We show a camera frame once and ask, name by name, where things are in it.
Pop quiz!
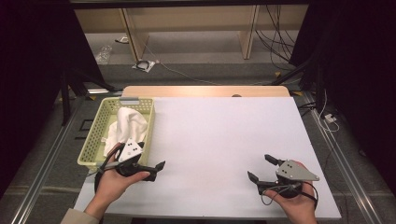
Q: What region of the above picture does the beige wooden desk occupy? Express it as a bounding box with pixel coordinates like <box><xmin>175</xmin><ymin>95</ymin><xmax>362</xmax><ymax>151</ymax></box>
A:
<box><xmin>69</xmin><ymin>0</ymin><xmax>311</xmax><ymax>63</ymax></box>

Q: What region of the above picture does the metal floor rail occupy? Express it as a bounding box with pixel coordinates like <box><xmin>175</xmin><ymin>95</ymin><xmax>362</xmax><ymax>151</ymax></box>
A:
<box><xmin>303</xmin><ymin>91</ymin><xmax>384</xmax><ymax>224</ymax></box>
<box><xmin>10</xmin><ymin>96</ymin><xmax>92</xmax><ymax>224</ymax></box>

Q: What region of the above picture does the white table sheet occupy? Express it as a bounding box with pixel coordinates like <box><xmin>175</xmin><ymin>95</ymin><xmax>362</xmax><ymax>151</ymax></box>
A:
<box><xmin>73</xmin><ymin>96</ymin><xmax>343</xmax><ymax>220</ymax></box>

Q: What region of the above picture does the clear plastic bag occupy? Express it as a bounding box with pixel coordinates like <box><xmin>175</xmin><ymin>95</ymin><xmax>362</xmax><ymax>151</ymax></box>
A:
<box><xmin>94</xmin><ymin>45</ymin><xmax>113</xmax><ymax>65</ymax></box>

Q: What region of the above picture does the thin white floor cable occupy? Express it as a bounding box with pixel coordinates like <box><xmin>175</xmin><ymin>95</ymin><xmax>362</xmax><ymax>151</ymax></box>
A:
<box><xmin>141</xmin><ymin>40</ymin><xmax>272</xmax><ymax>87</ymax></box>

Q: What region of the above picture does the black metal stand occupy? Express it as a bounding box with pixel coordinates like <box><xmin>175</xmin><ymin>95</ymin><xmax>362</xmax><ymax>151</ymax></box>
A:
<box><xmin>60</xmin><ymin>66</ymin><xmax>116</xmax><ymax>127</ymax></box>
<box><xmin>270</xmin><ymin>52</ymin><xmax>326</xmax><ymax>113</ymax></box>

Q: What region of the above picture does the plastic bag with black cable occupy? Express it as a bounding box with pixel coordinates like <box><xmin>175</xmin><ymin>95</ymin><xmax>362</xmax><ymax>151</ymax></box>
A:
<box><xmin>132</xmin><ymin>59</ymin><xmax>156</xmax><ymax>74</ymax></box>

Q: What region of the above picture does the person's right hand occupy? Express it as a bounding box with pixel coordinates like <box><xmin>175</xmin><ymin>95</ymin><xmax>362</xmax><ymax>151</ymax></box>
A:
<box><xmin>264</xmin><ymin>181</ymin><xmax>319</xmax><ymax>219</ymax></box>

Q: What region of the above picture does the bundle of black cables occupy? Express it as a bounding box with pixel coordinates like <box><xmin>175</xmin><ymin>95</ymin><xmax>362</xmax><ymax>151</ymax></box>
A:
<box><xmin>255</xmin><ymin>4</ymin><xmax>297</xmax><ymax>71</ymax></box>

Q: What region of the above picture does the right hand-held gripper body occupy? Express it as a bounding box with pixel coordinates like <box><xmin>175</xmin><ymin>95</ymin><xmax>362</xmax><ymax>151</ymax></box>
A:
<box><xmin>262</xmin><ymin>159</ymin><xmax>320</xmax><ymax>199</ymax></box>

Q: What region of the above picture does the white power adapter with cable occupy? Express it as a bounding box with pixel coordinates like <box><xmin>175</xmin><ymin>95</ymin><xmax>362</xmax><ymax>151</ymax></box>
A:
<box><xmin>317</xmin><ymin>90</ymin><xmax>340</xmax><ymax>133</ymax></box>

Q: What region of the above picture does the right hand-held gripper cable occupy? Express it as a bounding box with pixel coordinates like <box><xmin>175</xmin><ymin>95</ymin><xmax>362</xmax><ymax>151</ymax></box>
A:
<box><xmin>261</xmin><ymin>180</ymin><xmax>319</xmax><ymax>209</ymax></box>

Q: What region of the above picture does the black curtain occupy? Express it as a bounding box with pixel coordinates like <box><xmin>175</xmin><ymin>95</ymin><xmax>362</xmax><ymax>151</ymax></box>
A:
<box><xmin>0</xmin><ymin>0</ymin><xmax>106</xmax><ymax>200</ymax></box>
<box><xmin>289</xmin><ymin>0</ymin><xmax>396</xmax><ymax>188</ymax></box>

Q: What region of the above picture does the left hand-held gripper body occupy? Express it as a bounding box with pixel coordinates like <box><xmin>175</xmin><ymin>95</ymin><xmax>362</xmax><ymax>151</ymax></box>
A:
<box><xmin>115</xmin><ymin>138</ymin><xmax>157</xmax><ymax>183</ymax></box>

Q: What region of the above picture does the pale green plastic basket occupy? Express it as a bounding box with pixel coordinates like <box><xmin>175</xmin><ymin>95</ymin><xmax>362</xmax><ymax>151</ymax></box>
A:
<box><xmin>77</xmin><ymin>96</ymin><xmax>156</xmax><ymax>172</ymax></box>

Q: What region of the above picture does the person's left hand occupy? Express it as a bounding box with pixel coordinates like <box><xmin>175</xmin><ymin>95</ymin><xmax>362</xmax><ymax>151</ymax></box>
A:
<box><xmin>84</xmin><ymin>142</ymin><xmax>151</xmax><ymax>215</ymax></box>

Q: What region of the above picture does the white baby shirt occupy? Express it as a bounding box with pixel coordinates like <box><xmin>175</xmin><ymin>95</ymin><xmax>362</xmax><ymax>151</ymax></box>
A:
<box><xmin>103</xmin><ymin>106</ymin><xmax>149</xmax><ymax>158</ymax></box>

